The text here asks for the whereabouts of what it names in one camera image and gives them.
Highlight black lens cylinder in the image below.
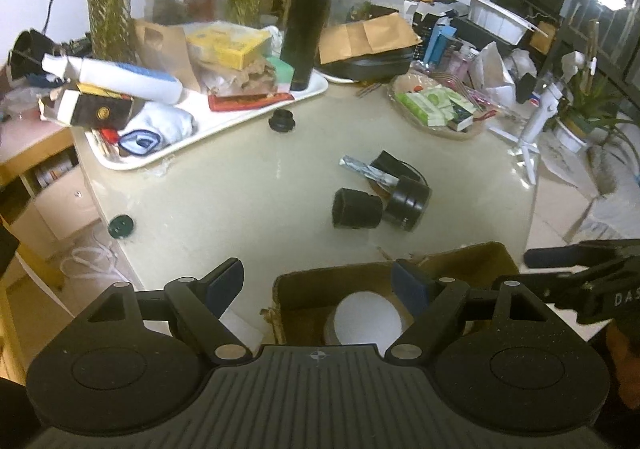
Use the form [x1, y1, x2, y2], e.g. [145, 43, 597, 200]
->
[332, 188, 383, 229]

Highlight silver foil packet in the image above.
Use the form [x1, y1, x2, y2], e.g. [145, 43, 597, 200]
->
[338, 155, 399, 189]

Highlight black rectangular block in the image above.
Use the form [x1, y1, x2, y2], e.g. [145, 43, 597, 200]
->
[371, 150, 420, 181]

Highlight small black round knob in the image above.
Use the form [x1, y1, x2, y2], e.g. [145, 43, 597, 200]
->
[268, 109, 296, 134]

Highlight white foam disc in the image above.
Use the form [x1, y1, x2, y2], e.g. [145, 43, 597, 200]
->
[323, 291, 404, 356]

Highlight dark green bottle cap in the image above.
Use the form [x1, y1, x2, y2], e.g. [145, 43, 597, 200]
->
[107, 214, 134, 240]

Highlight potted green plant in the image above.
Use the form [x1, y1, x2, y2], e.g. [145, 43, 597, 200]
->
[552, 19, 639, 160]

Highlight white mini tripod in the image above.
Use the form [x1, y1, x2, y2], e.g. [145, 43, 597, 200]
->
[489, 51, 598, 186]

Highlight white plastic tray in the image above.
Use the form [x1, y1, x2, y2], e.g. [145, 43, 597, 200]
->
[84, 70, 329, 172]

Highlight white blue rolled cloth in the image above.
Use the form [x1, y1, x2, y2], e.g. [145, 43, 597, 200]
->
[118, 102, 198, 156]

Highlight wooden side cabinet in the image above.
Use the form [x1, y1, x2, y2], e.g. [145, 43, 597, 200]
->
[1, 112, 98, 384]

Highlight glass dish with packets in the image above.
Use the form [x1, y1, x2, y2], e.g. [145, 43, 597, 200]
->
[387, 70, 499, 141]

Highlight red flat packet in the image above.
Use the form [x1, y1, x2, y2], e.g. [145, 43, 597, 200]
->
[207, 92, 294, 112]

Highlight black gold box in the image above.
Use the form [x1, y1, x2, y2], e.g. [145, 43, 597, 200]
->
[39, 89, 134, 130]

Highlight white blue tube package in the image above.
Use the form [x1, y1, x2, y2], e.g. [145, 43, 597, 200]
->
[41, 54, 183, 105]

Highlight black oval case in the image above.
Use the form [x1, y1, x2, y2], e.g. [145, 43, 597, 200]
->
[314, 47, 414, 82]

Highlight green white small box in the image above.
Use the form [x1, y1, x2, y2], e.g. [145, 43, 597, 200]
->
[266, 56, 294, 92]

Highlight white plastic food container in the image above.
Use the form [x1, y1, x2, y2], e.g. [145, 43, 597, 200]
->
[468, 0, 548, 46]

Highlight yellow cardboard box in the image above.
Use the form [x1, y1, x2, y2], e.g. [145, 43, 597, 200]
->
[186, 21, 271, 70]

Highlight brown paper envelope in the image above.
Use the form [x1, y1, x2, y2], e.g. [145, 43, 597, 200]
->
[319, 12, 421, 64]

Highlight black thermos bottle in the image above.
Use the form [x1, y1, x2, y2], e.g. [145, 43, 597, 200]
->
[280, 0, 331, 91]

